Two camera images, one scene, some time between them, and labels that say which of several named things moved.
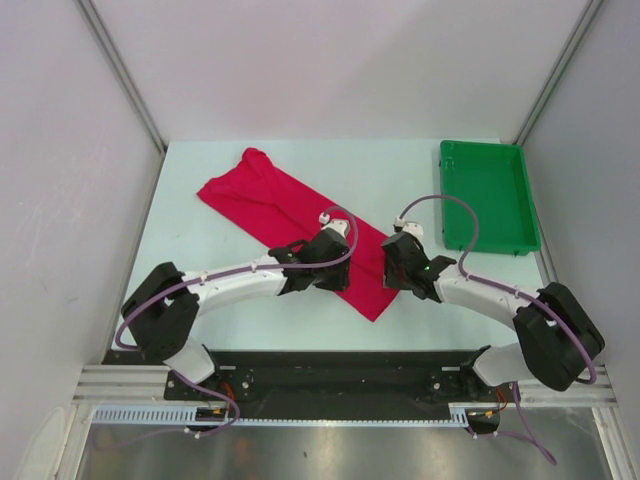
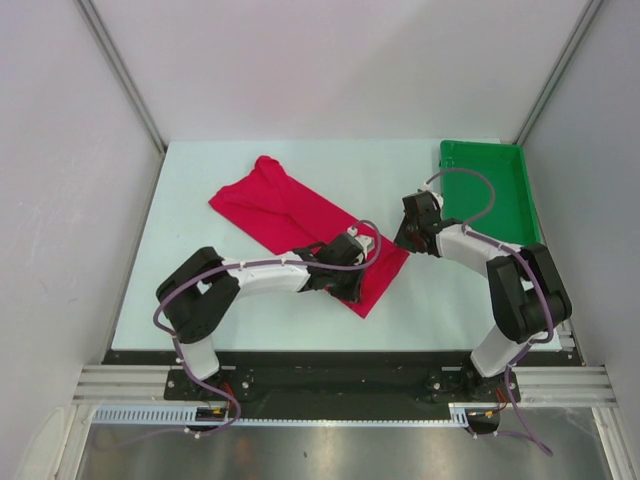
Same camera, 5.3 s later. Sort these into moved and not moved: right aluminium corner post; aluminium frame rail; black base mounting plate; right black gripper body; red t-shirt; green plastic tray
Moved: red t-shirt; right black gripper body
Not moved: green plastic tray; right aluminium corner post; black base mounting plate; aluminium frame rail
